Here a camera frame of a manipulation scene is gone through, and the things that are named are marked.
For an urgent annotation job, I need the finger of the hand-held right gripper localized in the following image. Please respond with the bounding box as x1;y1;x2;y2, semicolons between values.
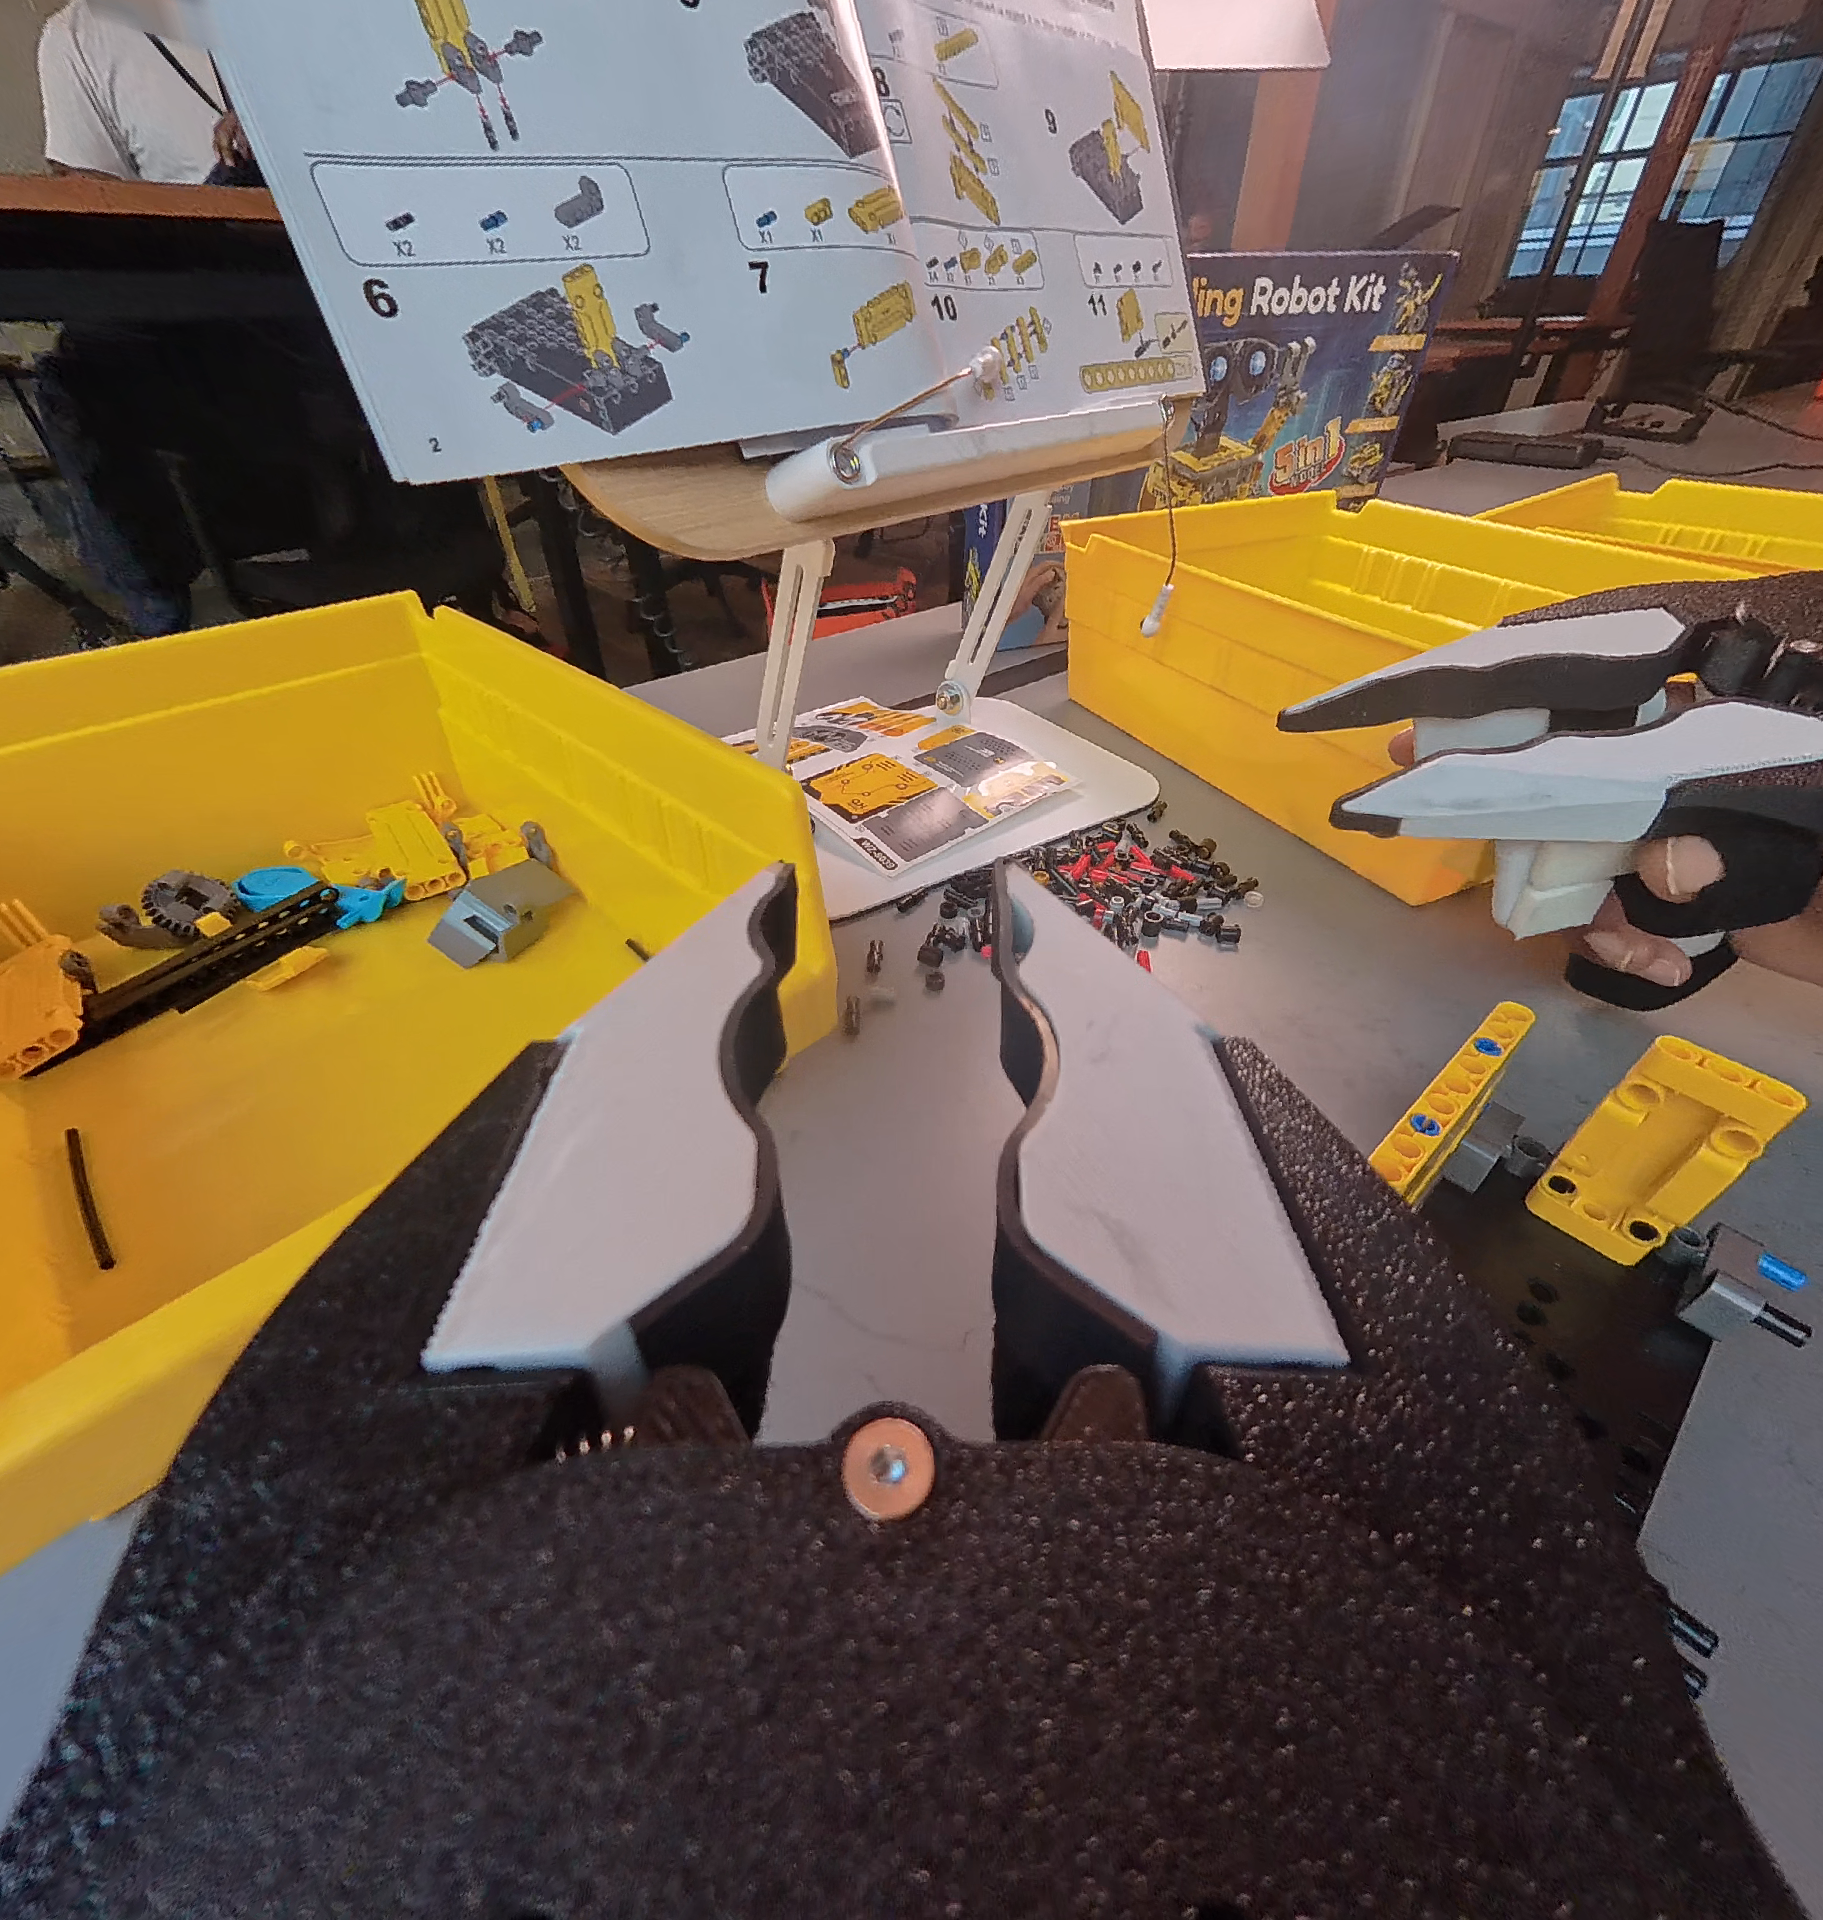
1329;695;1823;844
1274;607;1731;736

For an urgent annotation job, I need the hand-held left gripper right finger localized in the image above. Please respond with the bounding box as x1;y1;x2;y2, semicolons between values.
990;865;1357;1450

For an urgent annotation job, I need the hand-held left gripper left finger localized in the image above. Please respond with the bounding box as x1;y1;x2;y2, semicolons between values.
418;859;800;1450

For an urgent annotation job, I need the yellow lego beam with pins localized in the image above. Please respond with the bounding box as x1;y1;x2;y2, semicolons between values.
1370;1001;1538;1205

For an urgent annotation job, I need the black lego base block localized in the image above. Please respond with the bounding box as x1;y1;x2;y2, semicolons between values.
1430;1103;1815;1698

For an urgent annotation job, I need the pile of small lego parts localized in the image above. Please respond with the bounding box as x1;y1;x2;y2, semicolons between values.
843;815;1267;1038

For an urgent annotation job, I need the heap of yellow lego pieces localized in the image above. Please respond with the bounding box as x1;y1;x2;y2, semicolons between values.
284;771;556;903

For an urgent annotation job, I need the light blue lego piece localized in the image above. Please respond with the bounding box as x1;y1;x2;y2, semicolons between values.
236;865;406;937

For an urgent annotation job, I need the small black yellow lego assembly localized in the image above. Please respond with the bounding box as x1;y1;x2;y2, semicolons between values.
0;877;346;1083

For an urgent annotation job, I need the dark grey lego gear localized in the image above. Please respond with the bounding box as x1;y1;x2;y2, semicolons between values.
98;870;236;949

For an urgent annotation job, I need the yellow storage bin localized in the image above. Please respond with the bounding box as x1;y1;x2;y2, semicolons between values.
1061;491;1763;909
1473;473;1823;580
0;588;843;1595

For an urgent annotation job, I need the blue printed kit box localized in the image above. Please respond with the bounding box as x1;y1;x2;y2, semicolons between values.
1134;246;1463;512

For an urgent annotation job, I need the printed instruction sheet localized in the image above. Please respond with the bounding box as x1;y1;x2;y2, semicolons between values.
721;694;1079;873

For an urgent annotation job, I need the factory window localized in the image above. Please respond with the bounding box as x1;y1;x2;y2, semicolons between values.
1509;50;1823;280

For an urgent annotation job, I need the black rubber tube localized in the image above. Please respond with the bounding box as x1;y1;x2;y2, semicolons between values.
64;1127;120;1273

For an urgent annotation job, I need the small blue printed carton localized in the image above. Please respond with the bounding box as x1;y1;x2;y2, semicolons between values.
961;501;1072;656

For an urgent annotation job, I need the orange black toy box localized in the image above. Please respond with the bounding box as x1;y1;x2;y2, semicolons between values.
813;568;915;641

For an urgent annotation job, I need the open instruction booklet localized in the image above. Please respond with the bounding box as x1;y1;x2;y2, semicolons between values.
205;0;1209;484

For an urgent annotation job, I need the dark wooden table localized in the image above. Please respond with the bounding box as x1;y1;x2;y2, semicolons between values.
0;170;294;231

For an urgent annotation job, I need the grey lego bracket piece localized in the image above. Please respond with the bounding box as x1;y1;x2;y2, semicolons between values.
428;859;581;965

